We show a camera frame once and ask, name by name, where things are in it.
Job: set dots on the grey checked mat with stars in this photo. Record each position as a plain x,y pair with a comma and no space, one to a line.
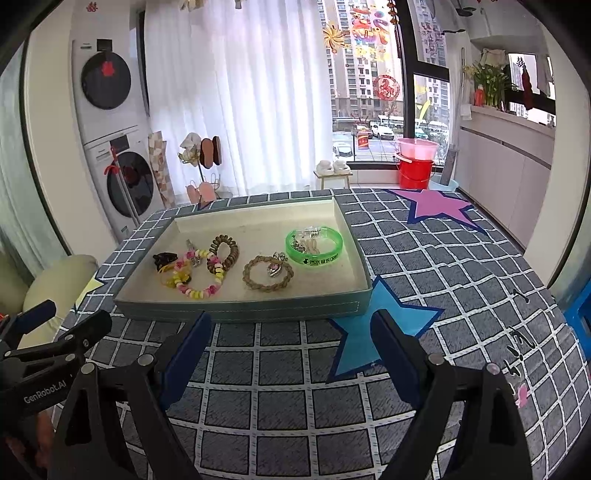
277,369

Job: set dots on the pale green sofa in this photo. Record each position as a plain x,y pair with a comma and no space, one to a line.
60,281

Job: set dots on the red mop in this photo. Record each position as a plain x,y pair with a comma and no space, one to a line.
117,177

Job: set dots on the white low cabinet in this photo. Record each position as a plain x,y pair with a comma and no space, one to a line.
503,161

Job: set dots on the green translucent bangle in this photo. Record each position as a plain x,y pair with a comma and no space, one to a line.
318,258

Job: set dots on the grey-green tray with beige lining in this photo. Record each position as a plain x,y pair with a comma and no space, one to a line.
249,226

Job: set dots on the colourful window decoration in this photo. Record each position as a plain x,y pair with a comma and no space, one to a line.
368,25

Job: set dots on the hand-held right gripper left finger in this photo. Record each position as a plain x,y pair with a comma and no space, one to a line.
184,360

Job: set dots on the red round window decoration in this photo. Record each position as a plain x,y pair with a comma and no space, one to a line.
386,87

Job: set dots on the white slippers pair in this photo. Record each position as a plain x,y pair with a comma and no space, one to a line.
332,167

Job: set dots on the silver charm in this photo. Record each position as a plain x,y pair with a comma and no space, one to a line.
298,244

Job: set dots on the yellow hair scrunchie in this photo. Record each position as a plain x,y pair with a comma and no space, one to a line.
178,278

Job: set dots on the patterned paper bag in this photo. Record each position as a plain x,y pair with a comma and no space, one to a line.
159,166

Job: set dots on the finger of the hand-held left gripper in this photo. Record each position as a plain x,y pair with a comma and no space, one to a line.
34,316
90,330

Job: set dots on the orange pinwheel window decoration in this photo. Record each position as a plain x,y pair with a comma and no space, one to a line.
334,38

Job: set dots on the beige hair clip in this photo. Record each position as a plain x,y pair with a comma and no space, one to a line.
313,244

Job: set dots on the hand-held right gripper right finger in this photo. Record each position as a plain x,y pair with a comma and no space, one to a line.
392,360

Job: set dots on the silver pink pendant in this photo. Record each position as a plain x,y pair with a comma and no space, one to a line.
275,268

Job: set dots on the blue stool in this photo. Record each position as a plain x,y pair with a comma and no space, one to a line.
577,318

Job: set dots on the small wooden stool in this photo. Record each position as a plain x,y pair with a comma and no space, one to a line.
332,177

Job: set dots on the light blue basin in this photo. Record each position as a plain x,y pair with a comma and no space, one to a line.
445,185

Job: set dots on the shoe rack with slippers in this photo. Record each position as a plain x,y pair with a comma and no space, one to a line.
205,152

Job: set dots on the person's left hand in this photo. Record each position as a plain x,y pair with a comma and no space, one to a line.
40,436

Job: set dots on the white washing machine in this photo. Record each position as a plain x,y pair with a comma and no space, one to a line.
131,184

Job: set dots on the white sheer curtain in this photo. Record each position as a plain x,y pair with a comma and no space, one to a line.
240,101

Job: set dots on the red bucket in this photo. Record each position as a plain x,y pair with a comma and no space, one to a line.
415,173

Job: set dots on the black hair claw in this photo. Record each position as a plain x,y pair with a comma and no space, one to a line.
162,259

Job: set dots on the green potted plant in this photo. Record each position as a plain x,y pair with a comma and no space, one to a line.
491,83

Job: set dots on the pink basin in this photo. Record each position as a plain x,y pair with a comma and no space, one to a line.
418,148

